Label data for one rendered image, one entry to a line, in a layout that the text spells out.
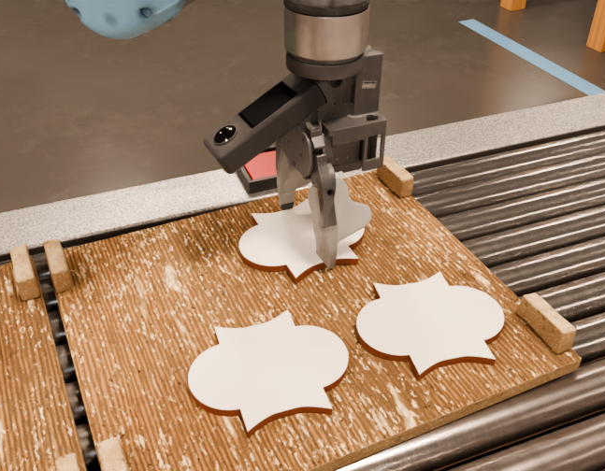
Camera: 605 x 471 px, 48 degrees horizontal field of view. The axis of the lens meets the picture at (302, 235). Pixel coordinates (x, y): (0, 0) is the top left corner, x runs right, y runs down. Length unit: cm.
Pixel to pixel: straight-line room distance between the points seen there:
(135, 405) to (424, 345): 25
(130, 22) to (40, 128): 261
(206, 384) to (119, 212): 32
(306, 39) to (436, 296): 27
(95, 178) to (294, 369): 214
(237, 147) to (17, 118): 263
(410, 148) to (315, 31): 39
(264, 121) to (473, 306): 26
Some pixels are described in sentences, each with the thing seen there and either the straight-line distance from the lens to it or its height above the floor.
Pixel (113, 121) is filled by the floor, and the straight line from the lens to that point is 306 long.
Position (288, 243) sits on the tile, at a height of 95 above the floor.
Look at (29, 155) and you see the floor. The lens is 291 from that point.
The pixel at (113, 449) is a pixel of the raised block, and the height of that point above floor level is 96.
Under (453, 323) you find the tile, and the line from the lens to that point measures 64.
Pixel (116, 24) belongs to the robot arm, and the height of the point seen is 122.
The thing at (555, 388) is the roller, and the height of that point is 92.
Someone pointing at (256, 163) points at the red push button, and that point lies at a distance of 88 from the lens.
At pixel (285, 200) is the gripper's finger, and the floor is 96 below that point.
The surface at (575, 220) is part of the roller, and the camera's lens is 86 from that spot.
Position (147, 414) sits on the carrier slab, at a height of 94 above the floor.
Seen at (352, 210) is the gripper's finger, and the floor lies 100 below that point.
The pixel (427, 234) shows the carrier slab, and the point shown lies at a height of 94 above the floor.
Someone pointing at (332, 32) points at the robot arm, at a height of 118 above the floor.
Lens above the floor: 139
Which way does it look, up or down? 38 degrees down
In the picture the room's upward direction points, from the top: straight up
